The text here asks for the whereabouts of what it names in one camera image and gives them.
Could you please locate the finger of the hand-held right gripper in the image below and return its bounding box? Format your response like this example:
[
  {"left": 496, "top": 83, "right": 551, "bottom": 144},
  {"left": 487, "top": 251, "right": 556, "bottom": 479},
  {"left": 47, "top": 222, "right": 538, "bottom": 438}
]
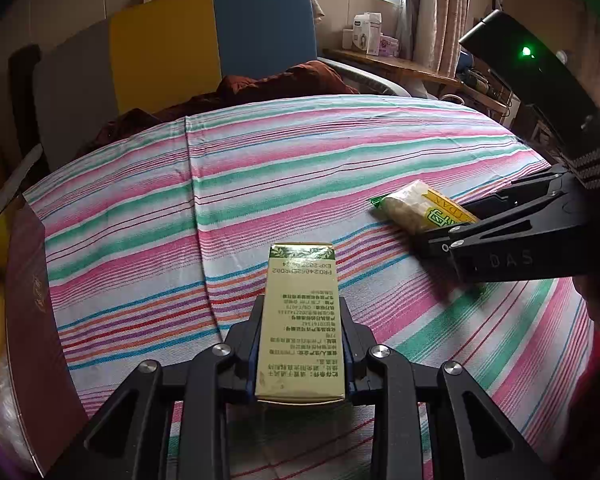
[
  {"left": 416, "top": 194, "right": 589, "bottom": 286},
  {"left": 462, "top": 167, "right": 579, "bottom": 222}
]

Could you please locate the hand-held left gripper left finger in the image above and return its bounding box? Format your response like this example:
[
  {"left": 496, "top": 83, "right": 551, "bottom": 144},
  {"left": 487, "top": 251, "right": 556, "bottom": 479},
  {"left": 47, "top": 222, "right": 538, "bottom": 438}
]
[{"left": 42, "top": 295, "right": 268, "bottom": 480}]

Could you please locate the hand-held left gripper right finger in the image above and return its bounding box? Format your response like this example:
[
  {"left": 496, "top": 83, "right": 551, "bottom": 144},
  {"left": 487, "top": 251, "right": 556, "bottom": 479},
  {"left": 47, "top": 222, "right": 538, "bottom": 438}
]
[{"left": 337, "top": 296, "right": 556, "bottom": 480}]

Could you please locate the green beige carton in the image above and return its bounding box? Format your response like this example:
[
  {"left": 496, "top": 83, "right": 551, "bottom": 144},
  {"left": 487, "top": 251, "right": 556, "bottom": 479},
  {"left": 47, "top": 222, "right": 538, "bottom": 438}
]
[{"left": 255, "top": 242, "right": 348, "bottom": 406}]

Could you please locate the rice cracker packet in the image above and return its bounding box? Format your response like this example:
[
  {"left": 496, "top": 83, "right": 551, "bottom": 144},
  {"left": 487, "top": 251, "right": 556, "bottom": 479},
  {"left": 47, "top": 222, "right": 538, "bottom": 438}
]
[{"left": 370, "top": 180, "right": 482, "bottom": 237}]

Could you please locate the maroon cardboard box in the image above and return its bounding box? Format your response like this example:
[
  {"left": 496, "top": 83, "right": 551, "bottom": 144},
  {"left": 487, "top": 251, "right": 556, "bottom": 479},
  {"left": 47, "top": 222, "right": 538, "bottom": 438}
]
[{"left": 0, "top": 144, "right": 91, "bottom": 478}]

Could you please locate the clear plastic bag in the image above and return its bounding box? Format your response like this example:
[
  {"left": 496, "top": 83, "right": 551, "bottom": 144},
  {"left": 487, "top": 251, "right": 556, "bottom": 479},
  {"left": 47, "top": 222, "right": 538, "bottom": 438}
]
[{"left": 0, "top": 355, "right": 38, "bottom": 466}]

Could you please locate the purple plastic item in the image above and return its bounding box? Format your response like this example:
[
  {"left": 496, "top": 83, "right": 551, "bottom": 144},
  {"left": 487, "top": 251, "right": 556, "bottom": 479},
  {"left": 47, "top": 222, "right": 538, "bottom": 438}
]
[{"left": 0, "top": 440, "right": 31, "bottom": 478}]

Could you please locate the cluttered wooden shelf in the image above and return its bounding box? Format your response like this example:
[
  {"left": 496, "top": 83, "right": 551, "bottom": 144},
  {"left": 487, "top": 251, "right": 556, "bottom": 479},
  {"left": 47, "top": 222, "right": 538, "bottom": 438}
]
[{"left": 455, "top": 52, "right": 513, "bottom": 117}]

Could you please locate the wooden desk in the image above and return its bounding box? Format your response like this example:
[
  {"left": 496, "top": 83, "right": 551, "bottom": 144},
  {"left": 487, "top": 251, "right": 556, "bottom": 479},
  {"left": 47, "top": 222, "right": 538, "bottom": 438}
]
[{"left": 325, "top": 49, "right": 461, "bottom": 98}]

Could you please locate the white appliance carton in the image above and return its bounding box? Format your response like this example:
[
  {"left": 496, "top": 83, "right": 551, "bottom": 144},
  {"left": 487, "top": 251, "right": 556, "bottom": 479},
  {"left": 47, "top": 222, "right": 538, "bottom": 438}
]
[{"left": 342, "top": 12, "right": 384, "bottom": 54}]

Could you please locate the dark red blanket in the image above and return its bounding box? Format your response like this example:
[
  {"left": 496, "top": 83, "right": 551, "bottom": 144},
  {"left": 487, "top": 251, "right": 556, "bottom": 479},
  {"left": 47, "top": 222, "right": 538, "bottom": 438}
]
[{"left": 77, "top": 60, "right": 361, "bottom": 158}]

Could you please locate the grey yellow blue chair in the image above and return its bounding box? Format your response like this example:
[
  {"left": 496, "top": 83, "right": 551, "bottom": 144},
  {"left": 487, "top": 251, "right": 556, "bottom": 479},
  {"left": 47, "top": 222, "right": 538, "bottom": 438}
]
[{"left": 32, "top": 0, "right": 321, "bottom": 171}]

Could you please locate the grey bed rail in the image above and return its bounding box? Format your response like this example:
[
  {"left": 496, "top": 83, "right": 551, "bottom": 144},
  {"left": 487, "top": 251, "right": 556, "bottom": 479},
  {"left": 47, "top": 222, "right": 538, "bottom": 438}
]
[{"left": 320, "top": 57, "right": 412, "bottom": 98}]

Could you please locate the black bed post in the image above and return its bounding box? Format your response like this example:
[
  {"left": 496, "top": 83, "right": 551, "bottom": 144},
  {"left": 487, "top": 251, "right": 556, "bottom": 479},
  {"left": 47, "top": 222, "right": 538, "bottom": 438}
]
[{"left": 8, "top": 45, "right": 43, "bottom": 161}]

